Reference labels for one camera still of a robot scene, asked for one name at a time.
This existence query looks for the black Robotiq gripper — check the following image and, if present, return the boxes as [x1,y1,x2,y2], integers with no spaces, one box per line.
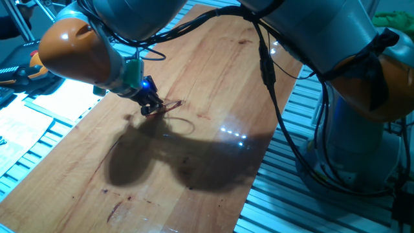
[129,75,166,117]

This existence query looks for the brown framed glasses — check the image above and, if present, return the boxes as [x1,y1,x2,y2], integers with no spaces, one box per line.
[145,100,182,118]

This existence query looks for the person's hand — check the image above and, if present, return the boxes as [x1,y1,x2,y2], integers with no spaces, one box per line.
[16,3,34,21]

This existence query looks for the orange-brown wooden board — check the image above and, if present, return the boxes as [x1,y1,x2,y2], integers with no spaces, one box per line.
[0,3,303,233]

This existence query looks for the orange black teach pendant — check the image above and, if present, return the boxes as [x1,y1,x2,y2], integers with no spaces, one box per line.
[0,40,58,87]

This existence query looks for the thin metal rod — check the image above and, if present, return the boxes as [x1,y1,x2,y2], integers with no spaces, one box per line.
[32,0,67,23]

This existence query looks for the black keyboard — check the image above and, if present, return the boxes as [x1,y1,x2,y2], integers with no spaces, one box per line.
[0,86,16,106]

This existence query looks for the green cloth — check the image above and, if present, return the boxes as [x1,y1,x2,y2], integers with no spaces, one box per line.
[371,11,414,33]

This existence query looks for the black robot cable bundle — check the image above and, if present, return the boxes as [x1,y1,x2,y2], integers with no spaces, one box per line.
[77,0,414,197]

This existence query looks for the upright aluminium frame post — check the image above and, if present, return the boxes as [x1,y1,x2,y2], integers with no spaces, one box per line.
[3,0,35,41]

